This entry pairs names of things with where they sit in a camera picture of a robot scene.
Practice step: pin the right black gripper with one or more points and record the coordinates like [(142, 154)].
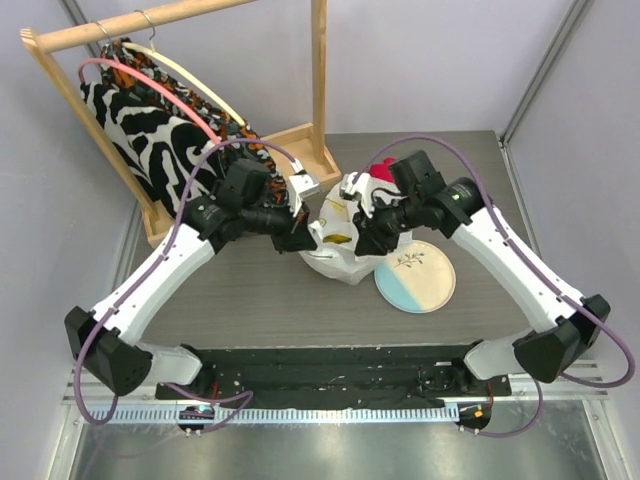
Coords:
[(368, 232)]

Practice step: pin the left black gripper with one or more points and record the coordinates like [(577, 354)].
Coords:
[(297, 238)]

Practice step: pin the white plastic bag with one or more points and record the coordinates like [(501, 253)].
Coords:
[(336, 237)]

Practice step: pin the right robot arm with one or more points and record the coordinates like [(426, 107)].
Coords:
[(563, 323)]

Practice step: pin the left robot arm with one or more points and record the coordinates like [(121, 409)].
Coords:
[(106, 339)]

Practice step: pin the blue and cream plate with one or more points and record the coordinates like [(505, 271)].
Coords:
[(418, 279)]

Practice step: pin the red cloth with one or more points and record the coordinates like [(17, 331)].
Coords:
[(381, 170)]

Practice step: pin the wooden clothes rack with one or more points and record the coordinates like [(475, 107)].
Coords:
[(304, 144)]

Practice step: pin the black white zebra garment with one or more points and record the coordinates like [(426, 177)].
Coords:
[(158, 143)]

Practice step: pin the cream hanger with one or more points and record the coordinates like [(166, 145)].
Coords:
[(177, 68)]

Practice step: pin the pink hanger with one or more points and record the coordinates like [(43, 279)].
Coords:
[(194, 117)]

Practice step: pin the orange patterned garment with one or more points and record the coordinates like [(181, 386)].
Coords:
[(223, 125)]

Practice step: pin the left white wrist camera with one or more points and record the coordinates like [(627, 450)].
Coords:
[(300, 186)]

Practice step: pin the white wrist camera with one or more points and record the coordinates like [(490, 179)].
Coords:
[(300, 186), (357, 186)]

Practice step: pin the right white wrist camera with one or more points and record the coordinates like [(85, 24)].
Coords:
[(357, 186)]

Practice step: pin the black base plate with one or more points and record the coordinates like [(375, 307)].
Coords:
[(324, 378)]

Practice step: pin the aluminium rail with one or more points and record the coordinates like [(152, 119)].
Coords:
[(522, 387)]

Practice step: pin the white slotted cable duct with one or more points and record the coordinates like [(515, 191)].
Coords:
[(166, 413)]

